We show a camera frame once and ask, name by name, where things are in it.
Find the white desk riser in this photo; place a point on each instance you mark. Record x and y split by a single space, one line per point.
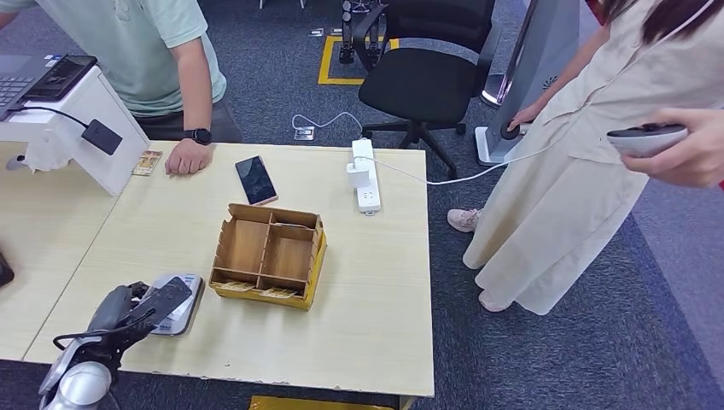
113 107

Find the gold room key card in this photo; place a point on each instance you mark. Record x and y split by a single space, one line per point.
235 287
278 293

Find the black device at desk edge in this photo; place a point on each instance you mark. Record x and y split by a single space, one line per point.
4 271

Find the white handheld controller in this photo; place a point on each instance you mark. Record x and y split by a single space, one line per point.
645 141

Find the grey kiosk stand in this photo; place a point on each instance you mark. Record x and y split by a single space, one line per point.
537 56

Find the person's right hand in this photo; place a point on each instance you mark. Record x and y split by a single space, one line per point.
525 116

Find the grey round foot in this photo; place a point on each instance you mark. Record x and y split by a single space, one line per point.
16 162

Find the white power strip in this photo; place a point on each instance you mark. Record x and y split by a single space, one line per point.
367 198

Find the person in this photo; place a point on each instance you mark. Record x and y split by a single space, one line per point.
565 226
124 45

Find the silver floor socket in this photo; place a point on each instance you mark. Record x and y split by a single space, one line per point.
304 133

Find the yellow floor tape square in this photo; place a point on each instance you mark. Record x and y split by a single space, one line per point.
327 62

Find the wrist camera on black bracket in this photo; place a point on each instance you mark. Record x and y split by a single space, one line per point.
164 300

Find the person's left hand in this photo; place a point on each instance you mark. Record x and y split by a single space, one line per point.
707 153
189 158

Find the person's left forearm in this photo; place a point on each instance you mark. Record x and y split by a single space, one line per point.
198 102

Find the grey card reader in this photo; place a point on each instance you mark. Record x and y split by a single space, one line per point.
188 279

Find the black smartphone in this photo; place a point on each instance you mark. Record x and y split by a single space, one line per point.
61 78

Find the black adapter box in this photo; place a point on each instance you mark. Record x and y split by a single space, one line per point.
102 137

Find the white charger plug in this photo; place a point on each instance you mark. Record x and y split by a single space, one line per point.
358 176

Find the wooden compartment box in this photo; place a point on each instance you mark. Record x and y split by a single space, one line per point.
283 257

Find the black office chair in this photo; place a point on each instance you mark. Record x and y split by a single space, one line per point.
421 85

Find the black wristwatch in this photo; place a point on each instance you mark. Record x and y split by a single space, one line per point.
198 136

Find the white crumpled plastic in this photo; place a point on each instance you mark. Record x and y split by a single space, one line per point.
48 158

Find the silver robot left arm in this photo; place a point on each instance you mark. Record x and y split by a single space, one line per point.
79 385

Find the yellow board under table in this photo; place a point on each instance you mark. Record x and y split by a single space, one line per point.
317 404

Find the black robot legs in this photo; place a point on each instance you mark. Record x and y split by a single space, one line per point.
346 34

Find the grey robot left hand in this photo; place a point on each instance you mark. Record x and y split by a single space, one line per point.
113 308

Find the pink shoe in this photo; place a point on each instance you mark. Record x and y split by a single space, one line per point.
464 220
492 303

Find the black round controller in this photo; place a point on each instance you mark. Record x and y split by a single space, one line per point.
509 133

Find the smartphone with pink rim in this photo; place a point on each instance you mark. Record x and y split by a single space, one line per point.
256 181

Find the grey laptop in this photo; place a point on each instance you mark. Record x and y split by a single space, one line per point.
17 85

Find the person's right forearm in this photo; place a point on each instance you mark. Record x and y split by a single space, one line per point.
574 68

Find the gold card stack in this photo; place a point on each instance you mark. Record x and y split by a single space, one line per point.
147 163

